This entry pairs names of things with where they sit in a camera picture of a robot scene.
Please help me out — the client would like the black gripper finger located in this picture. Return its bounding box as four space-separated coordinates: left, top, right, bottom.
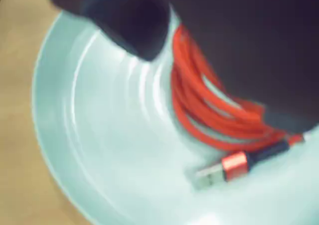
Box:
169 0 319 135
47 0 171 62

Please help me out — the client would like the red braided charging cable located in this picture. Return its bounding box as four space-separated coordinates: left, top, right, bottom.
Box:
170 24 306 191

